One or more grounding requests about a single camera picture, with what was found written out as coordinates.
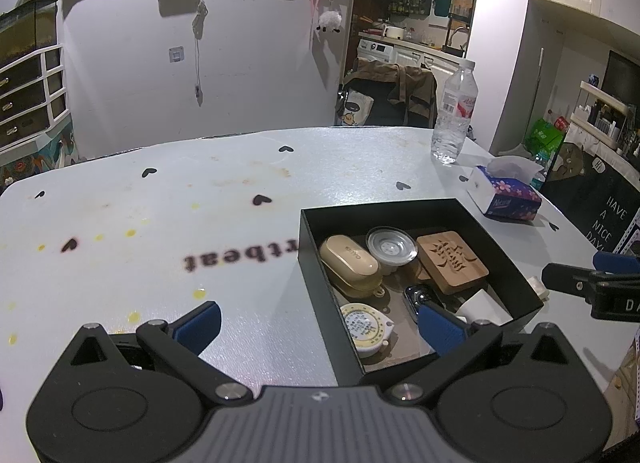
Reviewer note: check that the floral painted cabinet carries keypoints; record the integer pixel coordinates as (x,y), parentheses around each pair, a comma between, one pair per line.
(30,163)

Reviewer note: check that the beige earbud case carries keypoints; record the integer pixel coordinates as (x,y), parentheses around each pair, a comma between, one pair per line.
(347,258)

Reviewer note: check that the small shiny metal object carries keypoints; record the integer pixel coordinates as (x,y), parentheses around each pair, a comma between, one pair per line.
(417,295)

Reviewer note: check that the round white tape measure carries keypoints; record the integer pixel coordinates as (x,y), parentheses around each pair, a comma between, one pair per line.
(362,325)

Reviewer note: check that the clear plastic water bottle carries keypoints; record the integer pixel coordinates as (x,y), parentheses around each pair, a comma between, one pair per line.
(452,128)

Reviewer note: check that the glass fish tank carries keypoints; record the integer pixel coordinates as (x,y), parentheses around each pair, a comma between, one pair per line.
(25,33)

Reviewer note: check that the carved wooden coaster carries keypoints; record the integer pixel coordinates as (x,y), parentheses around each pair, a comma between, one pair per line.
(450,260)

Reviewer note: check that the white cartoon tote bag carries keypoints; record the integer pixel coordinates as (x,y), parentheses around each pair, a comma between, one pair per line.
(356,108)

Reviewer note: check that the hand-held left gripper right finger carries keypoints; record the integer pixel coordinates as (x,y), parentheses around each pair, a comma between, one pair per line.
(440,329)

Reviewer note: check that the white cooking pot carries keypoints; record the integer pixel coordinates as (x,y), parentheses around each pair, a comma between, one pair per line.
(394,33)

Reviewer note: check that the black cardboard box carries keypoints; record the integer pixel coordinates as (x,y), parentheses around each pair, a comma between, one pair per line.
(325,333)

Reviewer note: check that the white plush sheep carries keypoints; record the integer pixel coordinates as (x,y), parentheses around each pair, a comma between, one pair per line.
(329,22)

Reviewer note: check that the white shelf rack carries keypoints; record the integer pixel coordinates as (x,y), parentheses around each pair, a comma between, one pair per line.
(600,123)

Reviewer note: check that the black monitor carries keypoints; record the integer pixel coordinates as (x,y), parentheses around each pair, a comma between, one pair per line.
(622,75)

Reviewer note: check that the black letter board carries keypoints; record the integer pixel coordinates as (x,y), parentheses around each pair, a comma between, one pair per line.
(595,198)

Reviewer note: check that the black chair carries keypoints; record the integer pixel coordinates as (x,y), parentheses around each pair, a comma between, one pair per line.
(385,110)

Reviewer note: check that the white square block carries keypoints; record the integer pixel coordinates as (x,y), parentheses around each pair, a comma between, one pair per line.
(485,308)

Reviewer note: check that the brown jacket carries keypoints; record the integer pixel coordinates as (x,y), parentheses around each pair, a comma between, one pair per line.
(400,80)

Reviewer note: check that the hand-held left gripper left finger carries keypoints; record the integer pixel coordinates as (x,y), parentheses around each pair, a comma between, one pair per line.
(200,325)

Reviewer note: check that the blue floral tissue box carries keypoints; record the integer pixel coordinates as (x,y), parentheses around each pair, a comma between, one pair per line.
(505,200)

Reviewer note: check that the teal label plastic bottle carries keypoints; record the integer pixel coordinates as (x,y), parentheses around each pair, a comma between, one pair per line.
(538,173)

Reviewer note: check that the white wall socket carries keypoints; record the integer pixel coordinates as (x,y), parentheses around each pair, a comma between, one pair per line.
(177,55)

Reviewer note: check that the white washing machine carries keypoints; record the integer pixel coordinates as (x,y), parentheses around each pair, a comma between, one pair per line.
(375,49)

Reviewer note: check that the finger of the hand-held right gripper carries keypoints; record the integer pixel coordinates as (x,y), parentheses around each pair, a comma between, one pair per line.
(565,277)
(615,261)

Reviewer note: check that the white dark drawer cabinet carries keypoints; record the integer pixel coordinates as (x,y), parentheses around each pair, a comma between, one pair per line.
(25,93)

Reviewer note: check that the green plastic bag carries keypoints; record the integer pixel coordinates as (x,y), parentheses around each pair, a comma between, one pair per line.
(542,135)

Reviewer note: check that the small clear plastic cup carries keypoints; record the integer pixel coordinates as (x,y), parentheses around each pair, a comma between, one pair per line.
(390,245)

